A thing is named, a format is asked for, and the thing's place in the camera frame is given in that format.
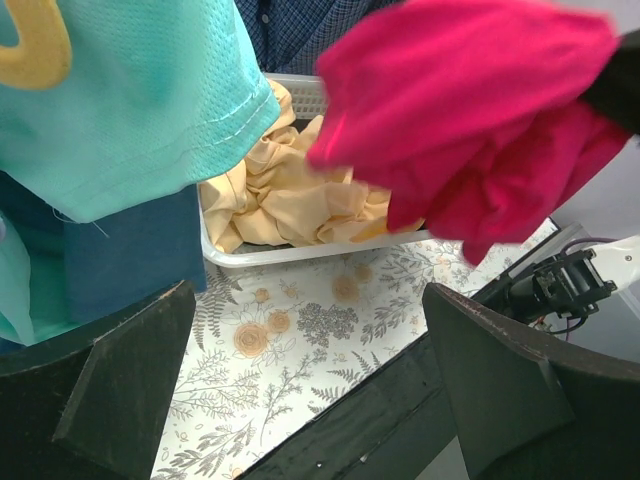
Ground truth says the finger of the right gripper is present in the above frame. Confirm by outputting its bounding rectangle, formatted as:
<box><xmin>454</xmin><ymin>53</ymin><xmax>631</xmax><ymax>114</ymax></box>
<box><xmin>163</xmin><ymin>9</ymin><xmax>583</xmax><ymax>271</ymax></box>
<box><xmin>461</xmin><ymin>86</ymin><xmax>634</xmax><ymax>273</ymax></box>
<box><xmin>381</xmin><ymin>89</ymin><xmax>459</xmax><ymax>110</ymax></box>
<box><xmin>582</xmin><ymin>29</ymin><xmax>640</xmax><ymax>135</ymax></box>

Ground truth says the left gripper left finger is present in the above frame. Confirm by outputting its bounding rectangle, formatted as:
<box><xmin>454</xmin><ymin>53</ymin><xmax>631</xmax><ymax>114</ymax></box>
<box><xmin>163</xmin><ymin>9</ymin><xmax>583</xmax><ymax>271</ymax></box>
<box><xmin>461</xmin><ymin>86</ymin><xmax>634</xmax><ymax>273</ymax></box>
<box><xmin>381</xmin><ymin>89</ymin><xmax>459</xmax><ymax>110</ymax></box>
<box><xmin>1</xmin><ymin>282</ymin><xmax>195</xmax><ymax>480</ymax></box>

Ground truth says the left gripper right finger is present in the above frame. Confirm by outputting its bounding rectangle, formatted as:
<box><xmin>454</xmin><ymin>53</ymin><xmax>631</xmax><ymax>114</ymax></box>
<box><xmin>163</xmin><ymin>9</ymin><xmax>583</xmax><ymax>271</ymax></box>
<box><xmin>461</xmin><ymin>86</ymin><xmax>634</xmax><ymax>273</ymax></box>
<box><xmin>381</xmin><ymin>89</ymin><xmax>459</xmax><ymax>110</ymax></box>
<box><xmin>423</xmin><ymin>283</ymin><xmax>639</xmax><ymax>479</ymax></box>

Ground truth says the magenta garment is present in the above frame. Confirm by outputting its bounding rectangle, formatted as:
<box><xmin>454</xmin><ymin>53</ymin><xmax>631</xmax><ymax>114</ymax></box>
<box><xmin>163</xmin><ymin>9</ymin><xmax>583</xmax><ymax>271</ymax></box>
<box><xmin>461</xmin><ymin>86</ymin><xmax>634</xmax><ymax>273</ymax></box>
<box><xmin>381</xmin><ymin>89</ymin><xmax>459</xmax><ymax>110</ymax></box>
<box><xmin>307</xmin><ymin>1</ymin><xmax>635</xmax><ymax>265</ymax></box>

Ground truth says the beige t shirt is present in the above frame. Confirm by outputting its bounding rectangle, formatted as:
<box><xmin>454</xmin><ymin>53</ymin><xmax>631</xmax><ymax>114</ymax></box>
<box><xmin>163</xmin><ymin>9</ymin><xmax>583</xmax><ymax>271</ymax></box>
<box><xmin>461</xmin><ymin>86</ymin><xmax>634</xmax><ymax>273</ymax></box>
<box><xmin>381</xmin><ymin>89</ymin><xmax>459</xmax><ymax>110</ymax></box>
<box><xmin>199</xmin><ymin>79</ymin><xmax>426</xmax><ymax>254</ymax></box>

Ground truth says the yellow hanger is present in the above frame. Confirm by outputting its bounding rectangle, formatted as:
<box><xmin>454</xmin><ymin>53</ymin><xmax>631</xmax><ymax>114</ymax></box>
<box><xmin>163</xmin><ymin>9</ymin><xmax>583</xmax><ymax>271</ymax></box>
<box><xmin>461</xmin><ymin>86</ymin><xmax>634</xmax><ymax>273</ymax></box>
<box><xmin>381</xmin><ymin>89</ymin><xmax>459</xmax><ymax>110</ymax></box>
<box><xmin>1</xmin><ymin>0</ymin><xmax>73</xmax><ymax>90</ymax></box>

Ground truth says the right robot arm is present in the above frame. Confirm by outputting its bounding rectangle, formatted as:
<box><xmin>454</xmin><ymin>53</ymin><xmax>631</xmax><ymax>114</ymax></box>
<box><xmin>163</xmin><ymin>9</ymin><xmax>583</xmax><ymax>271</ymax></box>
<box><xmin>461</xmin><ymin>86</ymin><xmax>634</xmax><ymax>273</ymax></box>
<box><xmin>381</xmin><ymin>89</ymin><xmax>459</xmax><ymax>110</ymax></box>
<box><xmin>482</xmin><ymin>29</ymin><xmax>639</xmax><ymax>335</ymax></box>

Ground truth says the teal t shirt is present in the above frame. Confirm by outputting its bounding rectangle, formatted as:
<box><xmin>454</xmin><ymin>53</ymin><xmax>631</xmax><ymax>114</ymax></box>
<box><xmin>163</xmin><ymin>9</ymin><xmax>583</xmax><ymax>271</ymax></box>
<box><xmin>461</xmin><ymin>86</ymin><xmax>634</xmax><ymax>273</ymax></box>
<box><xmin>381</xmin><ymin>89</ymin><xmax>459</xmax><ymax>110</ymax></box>
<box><xmin>1</xmin><ymin>1</ymin><xmax>280</xmax><ymax>346</ymax></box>

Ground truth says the blue plaid shirt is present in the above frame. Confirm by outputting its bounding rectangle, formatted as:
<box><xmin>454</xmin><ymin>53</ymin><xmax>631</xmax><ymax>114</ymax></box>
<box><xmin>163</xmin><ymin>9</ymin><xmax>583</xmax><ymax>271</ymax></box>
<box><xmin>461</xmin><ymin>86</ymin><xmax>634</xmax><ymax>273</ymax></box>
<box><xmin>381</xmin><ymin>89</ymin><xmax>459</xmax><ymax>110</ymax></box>
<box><xmin>236</xmin><ymin>0</ymin><xmax>393</xmax><ymax>75</ymax></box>

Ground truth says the black base bar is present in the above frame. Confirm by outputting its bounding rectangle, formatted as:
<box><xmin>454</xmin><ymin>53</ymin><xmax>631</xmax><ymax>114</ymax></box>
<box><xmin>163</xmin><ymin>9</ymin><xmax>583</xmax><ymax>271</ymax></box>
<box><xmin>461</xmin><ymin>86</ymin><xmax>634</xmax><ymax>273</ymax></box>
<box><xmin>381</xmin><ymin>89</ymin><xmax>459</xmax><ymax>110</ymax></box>
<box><xmin>239</xmin><ymin>264</ymin><xmax>541</xmax><ymax>480</ymax></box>

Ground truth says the dark blue garment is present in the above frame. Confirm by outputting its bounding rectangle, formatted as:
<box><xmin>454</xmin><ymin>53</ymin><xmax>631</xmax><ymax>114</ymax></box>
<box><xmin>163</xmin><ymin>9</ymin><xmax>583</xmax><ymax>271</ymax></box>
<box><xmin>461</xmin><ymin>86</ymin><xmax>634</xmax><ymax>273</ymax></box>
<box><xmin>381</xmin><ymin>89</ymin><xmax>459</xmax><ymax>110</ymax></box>
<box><xmin>1</xmin><ymin>174</ymin><xmax>206</xmax><ymax>323</ymax></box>

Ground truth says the floral table cloth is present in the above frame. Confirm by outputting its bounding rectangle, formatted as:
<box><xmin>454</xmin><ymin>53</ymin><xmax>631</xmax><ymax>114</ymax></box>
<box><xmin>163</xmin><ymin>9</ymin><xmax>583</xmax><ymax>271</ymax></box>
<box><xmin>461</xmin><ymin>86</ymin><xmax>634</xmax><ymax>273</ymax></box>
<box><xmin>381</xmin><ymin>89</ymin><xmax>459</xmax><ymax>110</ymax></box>
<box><xmin>152</xmin><ymin>221</ymin><xmax>556</xmax><ymax>479</ymax></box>

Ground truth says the white plastic basket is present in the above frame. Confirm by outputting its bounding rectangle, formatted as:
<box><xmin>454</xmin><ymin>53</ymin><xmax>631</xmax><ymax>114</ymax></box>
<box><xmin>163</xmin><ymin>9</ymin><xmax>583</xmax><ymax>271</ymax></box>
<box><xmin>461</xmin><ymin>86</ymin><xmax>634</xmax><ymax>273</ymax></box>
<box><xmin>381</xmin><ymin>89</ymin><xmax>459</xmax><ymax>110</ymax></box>
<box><xmin>200</xmin><ymin>73</ymin><xmax>431</xmax><ymax>268</ymax></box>

